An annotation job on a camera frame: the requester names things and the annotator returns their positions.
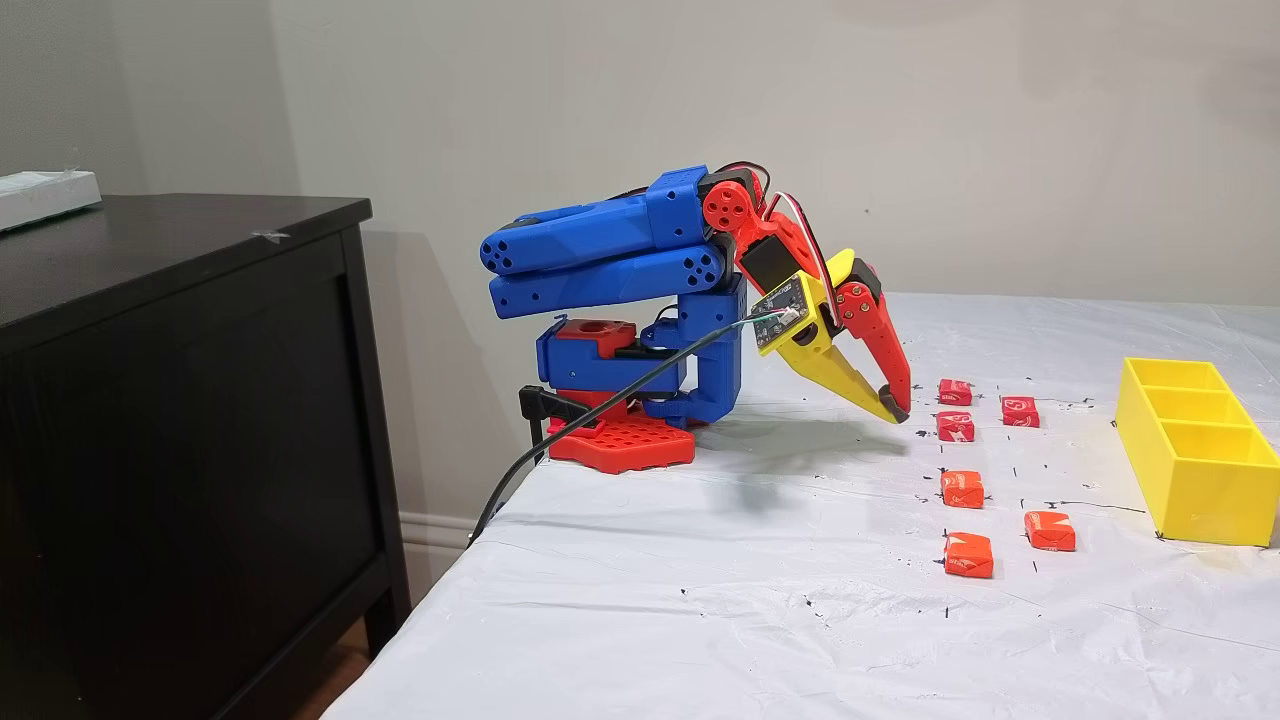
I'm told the black wooden cabinet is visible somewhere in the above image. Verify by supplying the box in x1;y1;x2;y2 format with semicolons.
0;193;413;720

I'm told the white tablecloth with ink marks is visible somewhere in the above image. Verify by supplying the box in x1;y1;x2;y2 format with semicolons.
320;290;1280;720

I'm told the white flat box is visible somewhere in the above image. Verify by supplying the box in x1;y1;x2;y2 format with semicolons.
0;168;104;234

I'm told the camera board on yellow mount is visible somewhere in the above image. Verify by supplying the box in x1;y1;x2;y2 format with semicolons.
750;270;816;358

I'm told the black camera cable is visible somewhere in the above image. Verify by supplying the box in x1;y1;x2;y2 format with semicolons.
468;308;796;549

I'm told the yellow three-compartment box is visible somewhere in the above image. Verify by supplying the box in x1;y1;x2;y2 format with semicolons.
1115;357;1280;549

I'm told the black table clamp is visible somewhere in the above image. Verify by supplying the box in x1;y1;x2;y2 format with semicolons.
518;385;601;466

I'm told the white baseboard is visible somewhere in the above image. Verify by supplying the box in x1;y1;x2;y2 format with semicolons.
398;510;501;581

